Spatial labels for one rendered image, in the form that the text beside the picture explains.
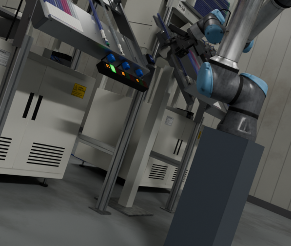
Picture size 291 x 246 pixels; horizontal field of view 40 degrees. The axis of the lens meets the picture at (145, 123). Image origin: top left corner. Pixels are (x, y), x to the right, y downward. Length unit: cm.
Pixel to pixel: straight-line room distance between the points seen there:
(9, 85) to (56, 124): 65
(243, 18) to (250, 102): 30
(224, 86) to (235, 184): 35
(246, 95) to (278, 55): 362
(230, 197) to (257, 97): 37
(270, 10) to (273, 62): 346
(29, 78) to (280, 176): 349
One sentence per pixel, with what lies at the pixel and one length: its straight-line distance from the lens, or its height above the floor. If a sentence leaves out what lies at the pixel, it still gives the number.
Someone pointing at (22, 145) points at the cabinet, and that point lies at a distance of 195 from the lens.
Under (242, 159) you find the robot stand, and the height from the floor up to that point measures 48.
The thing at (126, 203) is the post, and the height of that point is 3.
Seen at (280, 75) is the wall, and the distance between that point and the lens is 503.
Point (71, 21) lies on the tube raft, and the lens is 160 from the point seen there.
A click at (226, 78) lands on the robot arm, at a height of 73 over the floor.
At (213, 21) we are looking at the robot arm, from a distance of 183.
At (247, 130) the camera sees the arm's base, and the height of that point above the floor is 58.
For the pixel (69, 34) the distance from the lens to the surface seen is 156.
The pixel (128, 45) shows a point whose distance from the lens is 198.
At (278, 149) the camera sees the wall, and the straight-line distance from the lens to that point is 484.
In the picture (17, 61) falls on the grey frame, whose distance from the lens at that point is 144.
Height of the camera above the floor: 49
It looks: level
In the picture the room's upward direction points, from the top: 19 degrees clockwise
